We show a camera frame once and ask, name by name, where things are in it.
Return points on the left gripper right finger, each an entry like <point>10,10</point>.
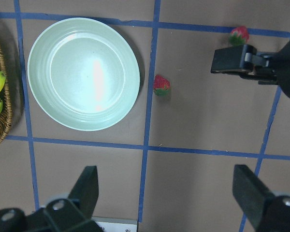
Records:
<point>267,211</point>

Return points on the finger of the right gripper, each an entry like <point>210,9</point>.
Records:
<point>231,59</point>

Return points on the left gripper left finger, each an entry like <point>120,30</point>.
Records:
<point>74,213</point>

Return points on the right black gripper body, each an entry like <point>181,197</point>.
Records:
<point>272,69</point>

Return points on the red strawberry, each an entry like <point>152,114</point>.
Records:
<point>161,85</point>
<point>239,36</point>

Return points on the pale green plate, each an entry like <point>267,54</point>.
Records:
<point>83,74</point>

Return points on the woven wicker basket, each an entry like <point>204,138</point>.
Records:
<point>6,115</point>

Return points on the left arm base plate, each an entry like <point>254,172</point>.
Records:
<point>116,224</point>

